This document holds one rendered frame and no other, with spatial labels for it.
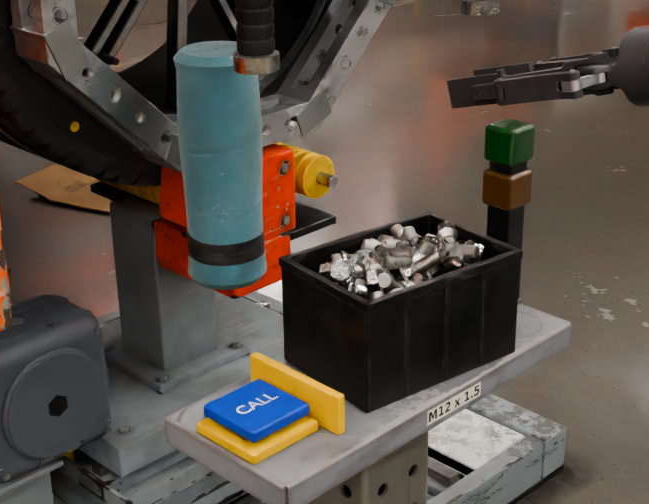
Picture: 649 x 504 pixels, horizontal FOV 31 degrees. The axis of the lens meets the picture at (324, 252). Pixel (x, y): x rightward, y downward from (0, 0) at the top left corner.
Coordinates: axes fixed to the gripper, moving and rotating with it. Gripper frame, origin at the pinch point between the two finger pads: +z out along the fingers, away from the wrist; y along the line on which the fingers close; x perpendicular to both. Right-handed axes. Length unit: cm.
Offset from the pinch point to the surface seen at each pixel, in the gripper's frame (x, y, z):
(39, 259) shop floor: 31, -37, 151
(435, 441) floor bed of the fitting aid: 55, -22, 36
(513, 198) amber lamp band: 12.2, 0.0, -0.3
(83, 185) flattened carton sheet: 23, -72, 178
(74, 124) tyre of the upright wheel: -4.7, 22.7, 40.7
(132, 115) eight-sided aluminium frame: -4.6, 21.1, 32.0
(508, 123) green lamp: 4.5, -1.7, -0.2
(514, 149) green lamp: 6.9, 0.2, -1.7
